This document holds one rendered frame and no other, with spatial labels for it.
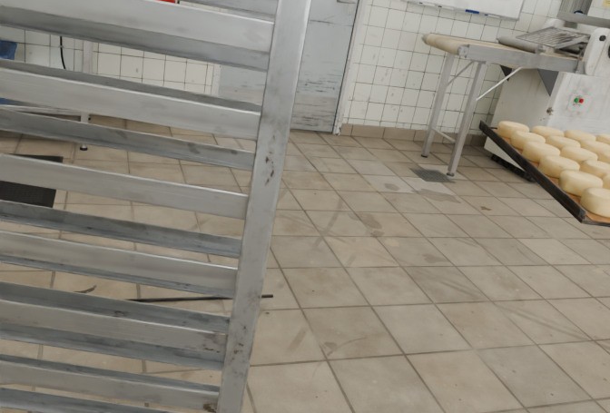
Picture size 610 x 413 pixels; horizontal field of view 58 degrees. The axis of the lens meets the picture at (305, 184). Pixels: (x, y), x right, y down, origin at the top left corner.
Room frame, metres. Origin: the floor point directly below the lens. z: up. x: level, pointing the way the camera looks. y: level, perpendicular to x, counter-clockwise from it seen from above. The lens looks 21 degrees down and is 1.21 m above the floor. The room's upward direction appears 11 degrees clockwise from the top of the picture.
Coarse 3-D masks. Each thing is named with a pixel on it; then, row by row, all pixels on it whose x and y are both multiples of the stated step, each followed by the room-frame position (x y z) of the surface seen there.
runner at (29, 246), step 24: (0, 240) 0.53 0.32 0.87; (24, 240) 0.53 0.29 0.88; (48, 240) 0.53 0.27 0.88; (72, 264) 0.53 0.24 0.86; (96, 264) 0.53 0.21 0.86; (120, 264) 0.54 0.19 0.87; (144, 264) 0.54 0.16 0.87; (168, 264) 0.54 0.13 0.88; (192, 264) 0.54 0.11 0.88; (216, 264) 0.54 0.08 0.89
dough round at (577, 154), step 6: (564, 150) 0.81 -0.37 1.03; (570, 150) 0.81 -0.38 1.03; (576, 150) 0.82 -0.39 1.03; (582, 150) 0.82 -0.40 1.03; (564, 156) 0.81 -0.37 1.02; (570, 156) 0.80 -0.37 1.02; (576, 156) 0.79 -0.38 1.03; (582, 156) 0.79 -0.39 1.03; (588, 156) 0.79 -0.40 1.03; (594, 156) 0.79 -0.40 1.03
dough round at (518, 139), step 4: (516, 132) 0.88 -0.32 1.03; (520, 132) 0.88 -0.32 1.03; (524, 132) 0.89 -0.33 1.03; (512, 136) 0.87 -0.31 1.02; (516, 136) 0.86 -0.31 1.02; (520, 136) 0.86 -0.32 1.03; (524, 136) 0.86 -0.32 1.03; (528, 136) 0.86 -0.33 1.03; (532, 136) 0.86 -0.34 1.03; (536, 136) 0.87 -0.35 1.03; (540, 136) 0.87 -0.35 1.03; (512, 140) 0.87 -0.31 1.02; (516, 140) 0.86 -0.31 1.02; (520, 140) 0.85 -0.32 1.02; (524, 140) 0.85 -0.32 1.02; (528, 140) 0.85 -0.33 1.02; (532, 140) 0.85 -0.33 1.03; (536, 140) 0.85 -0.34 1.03; (540, 140) 0.85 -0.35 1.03; (544, 140) 0.86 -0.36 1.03; (512, 144) 0.86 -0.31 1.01; (516, 144) 0.86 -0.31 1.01; (520, 144) 0.85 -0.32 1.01; (524, 144) 0.85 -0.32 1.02; (520, 148) 0.85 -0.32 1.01
